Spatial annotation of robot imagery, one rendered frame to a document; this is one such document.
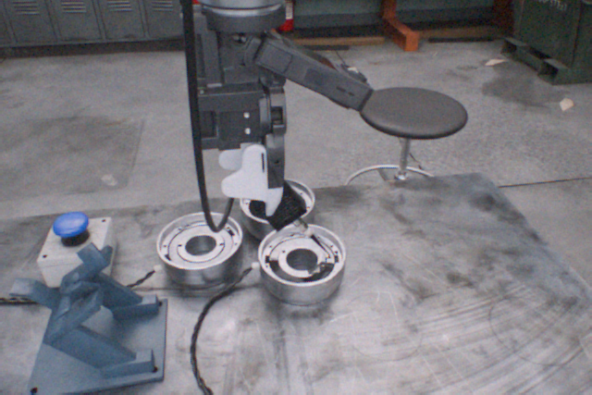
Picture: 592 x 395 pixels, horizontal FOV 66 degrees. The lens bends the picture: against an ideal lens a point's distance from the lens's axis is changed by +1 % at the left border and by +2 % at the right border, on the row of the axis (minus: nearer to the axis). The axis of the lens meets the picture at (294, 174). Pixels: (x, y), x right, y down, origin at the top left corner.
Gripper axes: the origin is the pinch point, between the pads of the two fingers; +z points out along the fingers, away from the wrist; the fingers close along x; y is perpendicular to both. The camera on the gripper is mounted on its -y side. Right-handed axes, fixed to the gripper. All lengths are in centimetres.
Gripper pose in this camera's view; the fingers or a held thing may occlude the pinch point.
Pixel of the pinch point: (273, 196)
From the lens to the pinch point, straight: 48.8
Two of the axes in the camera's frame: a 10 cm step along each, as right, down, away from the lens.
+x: 1.9, 5.5, -8.1
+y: -9.8, 1.0, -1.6
